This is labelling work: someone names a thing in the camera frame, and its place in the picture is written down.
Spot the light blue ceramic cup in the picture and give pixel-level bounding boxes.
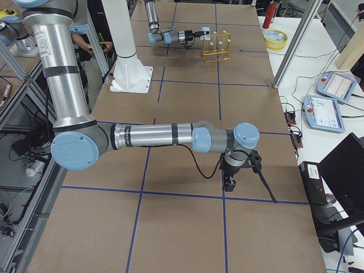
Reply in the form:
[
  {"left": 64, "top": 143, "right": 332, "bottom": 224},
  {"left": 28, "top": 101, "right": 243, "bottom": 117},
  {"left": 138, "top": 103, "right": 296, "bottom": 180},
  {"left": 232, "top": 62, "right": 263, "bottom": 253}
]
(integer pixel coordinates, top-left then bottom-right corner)
[{"left": 200, "top": 27, "right": 210, "bottom": 40}]

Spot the orange black connector board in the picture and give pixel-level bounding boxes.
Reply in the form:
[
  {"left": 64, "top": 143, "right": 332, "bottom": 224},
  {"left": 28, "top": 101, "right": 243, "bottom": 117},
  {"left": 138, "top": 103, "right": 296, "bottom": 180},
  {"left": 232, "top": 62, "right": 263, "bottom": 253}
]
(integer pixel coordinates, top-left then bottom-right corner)
[{"left": 284, "top": 111, "right": 296, "bottom": 126}]

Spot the light blue plate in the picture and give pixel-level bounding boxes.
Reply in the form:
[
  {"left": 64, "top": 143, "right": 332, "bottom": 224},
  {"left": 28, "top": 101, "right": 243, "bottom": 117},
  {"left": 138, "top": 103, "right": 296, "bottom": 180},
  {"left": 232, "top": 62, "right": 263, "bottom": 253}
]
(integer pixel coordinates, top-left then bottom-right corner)
[{"left": 264, "top": 31, "right": 286, "bottom": 43}]

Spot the black computer monitor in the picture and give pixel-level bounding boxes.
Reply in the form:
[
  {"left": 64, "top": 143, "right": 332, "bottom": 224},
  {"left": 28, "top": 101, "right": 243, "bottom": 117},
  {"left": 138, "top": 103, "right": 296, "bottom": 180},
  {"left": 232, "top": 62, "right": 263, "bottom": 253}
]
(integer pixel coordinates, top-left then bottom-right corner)
[{"left": 318, "top": 133, "right": 363, "bottom": 216}]

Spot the yellow rimmed round tray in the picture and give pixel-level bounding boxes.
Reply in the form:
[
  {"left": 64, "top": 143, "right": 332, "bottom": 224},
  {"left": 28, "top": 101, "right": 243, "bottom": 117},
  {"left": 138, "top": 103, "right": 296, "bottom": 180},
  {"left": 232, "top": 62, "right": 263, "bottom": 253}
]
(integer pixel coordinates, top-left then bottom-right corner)
[{"left": 263, "top": 29, "right": 288, "bottom": 50}]

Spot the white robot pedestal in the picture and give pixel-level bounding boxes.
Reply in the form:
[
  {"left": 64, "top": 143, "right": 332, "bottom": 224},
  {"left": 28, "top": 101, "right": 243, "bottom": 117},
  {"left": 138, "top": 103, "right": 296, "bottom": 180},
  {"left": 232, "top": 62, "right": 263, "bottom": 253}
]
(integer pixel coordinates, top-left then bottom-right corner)
[{"left": 102, "top": 0, "right": 153, "bottom": 94}]

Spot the red thermos bottle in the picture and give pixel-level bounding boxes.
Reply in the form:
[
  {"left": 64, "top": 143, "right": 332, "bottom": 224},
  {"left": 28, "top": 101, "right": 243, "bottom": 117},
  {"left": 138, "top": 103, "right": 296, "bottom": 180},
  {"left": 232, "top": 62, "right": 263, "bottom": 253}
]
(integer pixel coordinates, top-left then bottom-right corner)
[{"left": 262, "top": 2, "right": 277, "bottom": 29}]

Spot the aluminium frame post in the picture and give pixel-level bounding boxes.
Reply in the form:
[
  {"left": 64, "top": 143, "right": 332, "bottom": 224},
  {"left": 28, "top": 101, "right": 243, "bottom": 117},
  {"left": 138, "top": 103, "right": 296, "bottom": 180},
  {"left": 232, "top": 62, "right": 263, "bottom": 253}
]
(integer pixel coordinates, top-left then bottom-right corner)
[{"left": 272, "top": 0, "right": 322, "bottom": 89}]

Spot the gold wire cup holder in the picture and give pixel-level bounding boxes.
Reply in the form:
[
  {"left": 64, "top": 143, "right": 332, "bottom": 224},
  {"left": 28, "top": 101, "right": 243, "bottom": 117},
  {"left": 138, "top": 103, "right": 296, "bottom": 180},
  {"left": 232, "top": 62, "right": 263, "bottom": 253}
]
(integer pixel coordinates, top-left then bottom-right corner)
[{"left": 201, "top": 30, "right": 231, "bottom": 63}]

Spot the brown paper table cover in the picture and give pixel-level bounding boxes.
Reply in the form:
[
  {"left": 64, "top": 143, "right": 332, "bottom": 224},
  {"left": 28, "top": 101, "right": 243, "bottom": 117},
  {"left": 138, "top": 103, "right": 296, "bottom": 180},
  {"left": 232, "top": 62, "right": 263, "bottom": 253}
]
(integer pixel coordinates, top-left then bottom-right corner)
[{"left": 27, "top": 2, "right": 326, "bottom": 272}]

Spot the black desktop box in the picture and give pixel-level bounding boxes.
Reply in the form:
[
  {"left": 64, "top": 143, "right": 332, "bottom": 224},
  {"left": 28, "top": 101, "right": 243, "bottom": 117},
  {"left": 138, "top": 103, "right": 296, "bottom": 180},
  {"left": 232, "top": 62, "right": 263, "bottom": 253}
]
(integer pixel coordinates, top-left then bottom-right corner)
[{"left": 299, "top": 161, "right": 327, "bottom": 206}]

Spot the person in black clothes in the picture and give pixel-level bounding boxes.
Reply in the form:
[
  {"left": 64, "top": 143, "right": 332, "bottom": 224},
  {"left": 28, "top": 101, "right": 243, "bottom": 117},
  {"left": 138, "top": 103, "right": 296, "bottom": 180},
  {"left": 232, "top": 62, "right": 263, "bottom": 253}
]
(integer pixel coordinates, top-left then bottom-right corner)
[{"left": 71, "top": 1, "right": 114, "bottom": 113}]

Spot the wooden post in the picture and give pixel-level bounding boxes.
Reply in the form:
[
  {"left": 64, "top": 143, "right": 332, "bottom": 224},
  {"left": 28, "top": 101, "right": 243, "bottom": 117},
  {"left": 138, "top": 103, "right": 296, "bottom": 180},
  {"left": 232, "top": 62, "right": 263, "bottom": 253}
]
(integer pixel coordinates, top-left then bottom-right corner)
[{"left": 335, "top": 26, "right": 364, "bottom": 71}]

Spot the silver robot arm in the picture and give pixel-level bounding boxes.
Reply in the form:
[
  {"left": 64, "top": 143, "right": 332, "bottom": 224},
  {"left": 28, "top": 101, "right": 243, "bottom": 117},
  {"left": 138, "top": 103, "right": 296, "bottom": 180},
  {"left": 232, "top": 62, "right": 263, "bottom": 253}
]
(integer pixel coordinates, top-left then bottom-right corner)
[
  {"left": 18, "top": 1, "right": 262, "bottom": 192},
  {"left": 144, "top": 1, "right": 210, "bottom": 48}
]

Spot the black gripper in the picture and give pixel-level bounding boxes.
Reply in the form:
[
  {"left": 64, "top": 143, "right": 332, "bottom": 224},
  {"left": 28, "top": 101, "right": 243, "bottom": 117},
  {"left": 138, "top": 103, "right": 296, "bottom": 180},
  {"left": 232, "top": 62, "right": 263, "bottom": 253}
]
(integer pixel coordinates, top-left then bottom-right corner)
[
  {"left": 184, "top": 30, "right": 204, "bottom": 40},
  {"left": 219, "top": 150, "right": 253, "bottom": 191}
]

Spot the blue teach pendant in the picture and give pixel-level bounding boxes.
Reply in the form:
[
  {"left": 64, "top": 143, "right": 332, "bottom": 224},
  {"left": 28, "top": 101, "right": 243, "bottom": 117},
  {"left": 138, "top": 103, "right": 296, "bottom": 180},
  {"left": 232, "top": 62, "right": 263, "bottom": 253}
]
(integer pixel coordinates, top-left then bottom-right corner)
[
  {"left": 316, "top": 72, "right": 357, "bottom": 104},
  {"left": 303, "top": 95, "right": 345, "bottom": 133}
]

